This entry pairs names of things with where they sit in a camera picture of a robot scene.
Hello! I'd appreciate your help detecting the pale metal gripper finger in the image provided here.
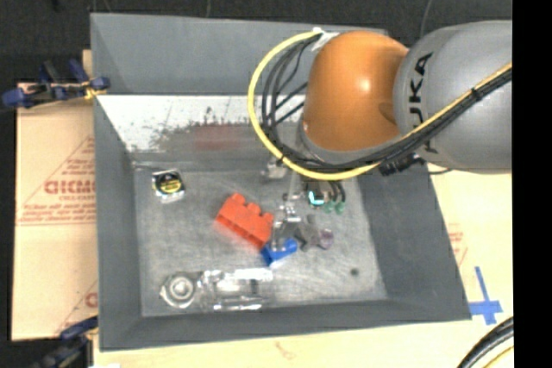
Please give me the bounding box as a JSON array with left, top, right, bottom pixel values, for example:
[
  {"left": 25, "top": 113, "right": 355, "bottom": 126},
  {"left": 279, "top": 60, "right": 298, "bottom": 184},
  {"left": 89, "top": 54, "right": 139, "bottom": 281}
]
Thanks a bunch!
[
  {"left": 281, "top": 190, "right": 305, "bottom": 208},
  {"left": 269, "top": 205, "right": 303, "bottom": 255}
]

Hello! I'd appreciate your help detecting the small blue toy brick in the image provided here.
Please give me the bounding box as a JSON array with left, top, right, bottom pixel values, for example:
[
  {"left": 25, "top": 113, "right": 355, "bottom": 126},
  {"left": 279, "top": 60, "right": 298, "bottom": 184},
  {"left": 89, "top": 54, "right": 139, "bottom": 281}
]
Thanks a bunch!
[{"left": 260, "top": 238, "right": 299, "bottom": 267}]

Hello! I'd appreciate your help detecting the grey and purple toy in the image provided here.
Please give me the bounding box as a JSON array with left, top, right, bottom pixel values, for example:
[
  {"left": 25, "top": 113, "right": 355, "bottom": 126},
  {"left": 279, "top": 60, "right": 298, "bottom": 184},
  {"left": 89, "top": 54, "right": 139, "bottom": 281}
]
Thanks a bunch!
[{"left": 292, "top": 214, "right": 336, "bottom": 253}]

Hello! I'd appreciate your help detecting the orange-red toy brick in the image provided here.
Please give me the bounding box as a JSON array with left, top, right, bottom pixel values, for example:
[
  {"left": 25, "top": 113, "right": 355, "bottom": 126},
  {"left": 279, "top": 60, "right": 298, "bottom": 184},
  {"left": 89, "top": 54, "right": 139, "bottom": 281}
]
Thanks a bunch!
[{"left": 214, "top": 191, "right": 276, "bottom": 251}]

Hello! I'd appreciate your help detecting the grey metal bin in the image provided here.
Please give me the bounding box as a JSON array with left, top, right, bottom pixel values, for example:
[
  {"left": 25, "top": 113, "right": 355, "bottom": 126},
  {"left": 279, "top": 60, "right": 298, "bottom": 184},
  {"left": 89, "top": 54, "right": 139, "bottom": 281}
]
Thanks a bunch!
[{"left": 89, "top": 12, "right": 472, "bottom": 350}]

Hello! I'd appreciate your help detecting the black and yellow tape measure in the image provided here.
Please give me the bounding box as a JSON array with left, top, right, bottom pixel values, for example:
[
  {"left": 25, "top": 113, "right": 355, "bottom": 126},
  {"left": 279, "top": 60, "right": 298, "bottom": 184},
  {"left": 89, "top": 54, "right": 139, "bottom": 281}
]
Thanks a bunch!
[{"left": 151, "top": 168, "right": 186, "bottom": 204}]

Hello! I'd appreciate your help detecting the brown cardboard board red print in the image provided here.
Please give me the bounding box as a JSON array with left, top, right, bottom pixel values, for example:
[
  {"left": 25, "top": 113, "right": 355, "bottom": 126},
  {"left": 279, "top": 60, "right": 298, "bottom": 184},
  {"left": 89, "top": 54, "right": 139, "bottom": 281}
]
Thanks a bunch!
[{"left": 10, "top": 94, "right": 513, "bottom": 342}]

